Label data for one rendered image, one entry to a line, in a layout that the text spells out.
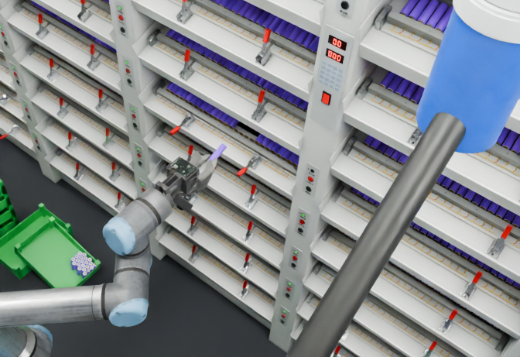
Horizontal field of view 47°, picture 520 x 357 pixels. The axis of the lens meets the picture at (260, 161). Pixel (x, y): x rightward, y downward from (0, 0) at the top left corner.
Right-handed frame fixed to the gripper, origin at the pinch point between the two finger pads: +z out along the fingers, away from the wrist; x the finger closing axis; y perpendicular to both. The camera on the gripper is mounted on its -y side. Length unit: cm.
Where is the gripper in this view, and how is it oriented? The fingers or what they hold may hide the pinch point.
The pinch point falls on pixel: (210, 161)
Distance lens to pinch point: 168.2
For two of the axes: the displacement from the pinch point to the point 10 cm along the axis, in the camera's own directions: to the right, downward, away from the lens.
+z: 6.0, -5.7, 5.6
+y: 0.6, -6.6, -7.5
